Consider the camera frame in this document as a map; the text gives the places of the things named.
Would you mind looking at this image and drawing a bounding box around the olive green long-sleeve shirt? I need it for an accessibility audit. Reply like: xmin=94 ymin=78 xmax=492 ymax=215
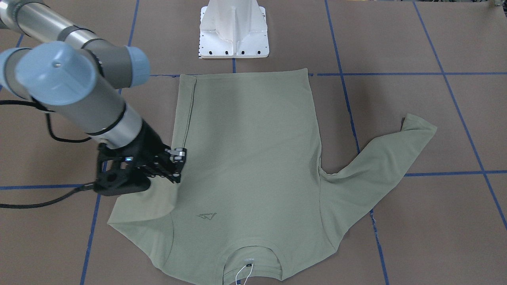
xmin=107 ymin=69 xmax=437 ymax=285

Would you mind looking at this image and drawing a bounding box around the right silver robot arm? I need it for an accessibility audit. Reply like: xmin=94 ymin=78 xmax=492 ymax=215
xmin=1 ymin=0 xmax=186 ymax=183

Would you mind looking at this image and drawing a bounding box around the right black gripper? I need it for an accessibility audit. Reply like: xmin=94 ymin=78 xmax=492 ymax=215
xmin=131 ymin=121 xmax=187 ymax=184

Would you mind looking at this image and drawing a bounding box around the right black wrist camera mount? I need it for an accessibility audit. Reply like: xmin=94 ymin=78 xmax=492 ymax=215
xmin=93 ymin=142 xmax=151 ymax=196

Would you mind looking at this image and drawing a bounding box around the white shirt price tag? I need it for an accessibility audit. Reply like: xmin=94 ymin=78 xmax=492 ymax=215
xmin=234 ymin=263 xmax=254 ymax=285

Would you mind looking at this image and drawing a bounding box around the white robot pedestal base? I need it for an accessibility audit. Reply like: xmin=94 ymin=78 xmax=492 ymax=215
xmin=198 ymin=0 xmax=270 ymax=59

